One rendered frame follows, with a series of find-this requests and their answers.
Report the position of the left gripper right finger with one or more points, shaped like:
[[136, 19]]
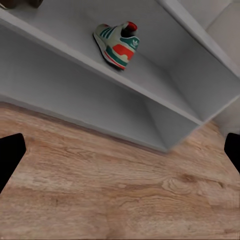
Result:
[[232, 149]]

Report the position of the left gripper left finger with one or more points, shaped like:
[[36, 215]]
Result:
[[12, 149]]

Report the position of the gym shoe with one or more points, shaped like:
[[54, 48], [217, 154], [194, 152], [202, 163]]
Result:
[[117, 44]]

